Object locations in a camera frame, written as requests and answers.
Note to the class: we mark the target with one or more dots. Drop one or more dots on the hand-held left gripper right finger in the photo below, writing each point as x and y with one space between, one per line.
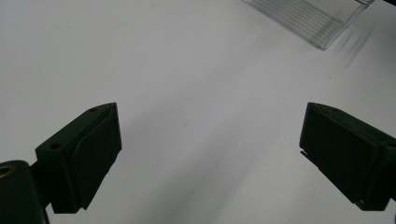
345 155

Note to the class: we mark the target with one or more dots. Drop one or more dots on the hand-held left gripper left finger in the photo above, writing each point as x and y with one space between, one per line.
84 158

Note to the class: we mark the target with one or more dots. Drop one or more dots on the clear plastic packaging tray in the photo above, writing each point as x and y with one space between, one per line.
311 18

